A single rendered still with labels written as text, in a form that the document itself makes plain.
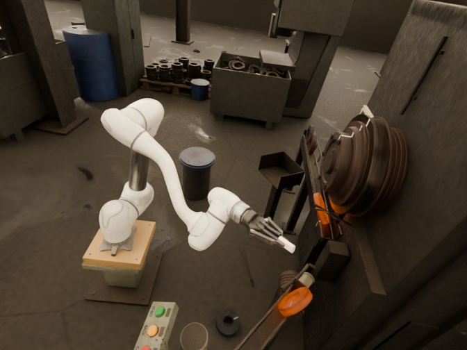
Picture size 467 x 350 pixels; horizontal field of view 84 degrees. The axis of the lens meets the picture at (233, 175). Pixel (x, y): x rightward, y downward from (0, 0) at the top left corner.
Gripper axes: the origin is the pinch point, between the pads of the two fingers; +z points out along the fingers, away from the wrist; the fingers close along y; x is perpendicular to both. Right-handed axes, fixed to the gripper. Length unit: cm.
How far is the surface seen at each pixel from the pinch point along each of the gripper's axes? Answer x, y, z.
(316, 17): 59, -262, -147
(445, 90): 55, -50, 20
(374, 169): 25.7, -34.3, 12.1
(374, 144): 33, -38, 8
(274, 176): -32, -74, -54
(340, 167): 20.7, -33.9, -0.2
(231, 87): -26, -190, -210
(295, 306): -22.1, 5.2, 12.4
